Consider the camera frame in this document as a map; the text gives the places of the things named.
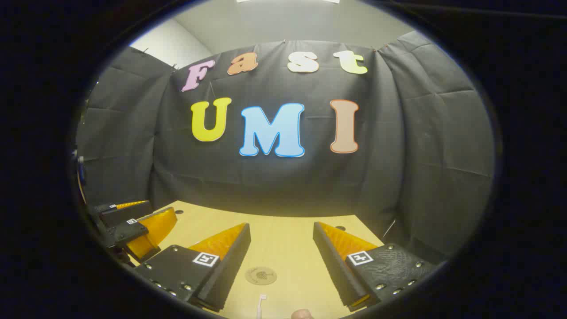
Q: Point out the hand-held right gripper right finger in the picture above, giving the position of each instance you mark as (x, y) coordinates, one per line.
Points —
(330, 266)

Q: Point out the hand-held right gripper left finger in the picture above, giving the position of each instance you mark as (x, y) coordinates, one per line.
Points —
(234, 261)

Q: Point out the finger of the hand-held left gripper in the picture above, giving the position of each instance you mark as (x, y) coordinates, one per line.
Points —
(119, 216)
(133, 231)

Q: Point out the round cork coaster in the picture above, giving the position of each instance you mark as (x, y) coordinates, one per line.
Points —
(261, 275)

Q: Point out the white toothbrush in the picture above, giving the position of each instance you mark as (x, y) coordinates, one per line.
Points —
(261, 305)

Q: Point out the light wooden desktop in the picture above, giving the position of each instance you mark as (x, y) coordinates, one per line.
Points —
(283, 239)

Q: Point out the black backdrop cloth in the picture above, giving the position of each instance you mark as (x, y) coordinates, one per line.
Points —
(398, 155)

